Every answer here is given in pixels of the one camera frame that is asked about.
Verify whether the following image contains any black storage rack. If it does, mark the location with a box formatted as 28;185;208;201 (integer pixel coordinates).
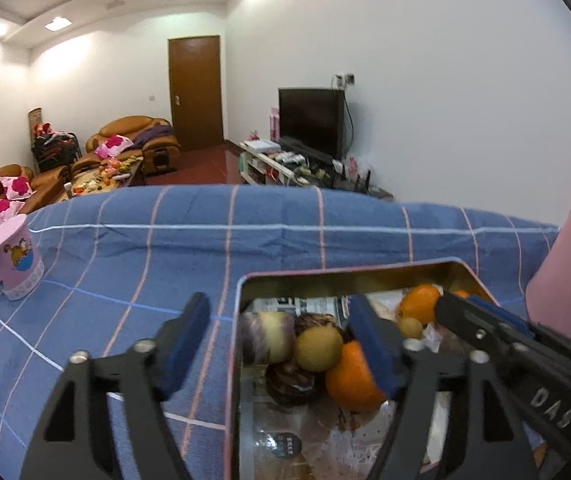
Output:
32;131;82;173

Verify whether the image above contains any purple throw cloth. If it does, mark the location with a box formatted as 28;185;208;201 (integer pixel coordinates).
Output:
133;125;174;146

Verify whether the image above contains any white television stand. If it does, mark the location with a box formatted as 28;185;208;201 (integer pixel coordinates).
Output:
238;140;393;201

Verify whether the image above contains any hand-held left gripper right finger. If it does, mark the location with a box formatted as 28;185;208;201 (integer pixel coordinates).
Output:
348;294;539;480

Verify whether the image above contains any pink metal tin box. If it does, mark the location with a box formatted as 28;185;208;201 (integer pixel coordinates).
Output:
226;257;546;480

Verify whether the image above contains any dark brown mangosteen shell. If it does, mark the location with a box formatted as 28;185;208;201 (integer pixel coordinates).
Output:
266;360;326;406

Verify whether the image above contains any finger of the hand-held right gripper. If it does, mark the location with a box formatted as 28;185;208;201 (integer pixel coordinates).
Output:
435;292;536;361
465;295;537;339

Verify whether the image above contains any pink cartoon mug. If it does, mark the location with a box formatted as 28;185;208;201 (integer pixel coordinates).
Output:
0;214;45;302

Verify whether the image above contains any black television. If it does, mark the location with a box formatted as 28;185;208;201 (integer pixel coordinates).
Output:
278;87;346;160

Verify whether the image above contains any pink floral cushion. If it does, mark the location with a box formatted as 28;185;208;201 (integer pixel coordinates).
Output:
94;135;134;158
0;176;34;200
0;199;29;221

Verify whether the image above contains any brown leather sofa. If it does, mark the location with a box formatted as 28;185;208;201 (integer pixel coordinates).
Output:
0;164;71;266

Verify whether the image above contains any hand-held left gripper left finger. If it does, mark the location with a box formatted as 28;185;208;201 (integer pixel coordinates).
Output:
20;291;212;480

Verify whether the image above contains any newspaper lining sheet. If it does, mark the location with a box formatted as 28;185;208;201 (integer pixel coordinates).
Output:
250;287;446;480

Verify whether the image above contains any coffee table with snacks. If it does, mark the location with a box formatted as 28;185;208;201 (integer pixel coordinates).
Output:
68;157;145;201

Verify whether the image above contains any blue plaid blanket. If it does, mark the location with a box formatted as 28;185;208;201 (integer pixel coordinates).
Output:
0;185;571;480

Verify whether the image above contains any brown leather armchair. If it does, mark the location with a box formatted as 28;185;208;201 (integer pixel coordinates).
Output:
86;116;182;176

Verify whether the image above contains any round orange mandarin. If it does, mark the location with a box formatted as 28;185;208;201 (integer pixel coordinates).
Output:
325;340;389;413

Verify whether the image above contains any brown kiwi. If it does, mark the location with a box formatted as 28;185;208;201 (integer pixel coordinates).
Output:
294;327;343;372
398;316;423;338

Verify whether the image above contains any brown wooden door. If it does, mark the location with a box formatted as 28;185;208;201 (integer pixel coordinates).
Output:
168;35;225;153

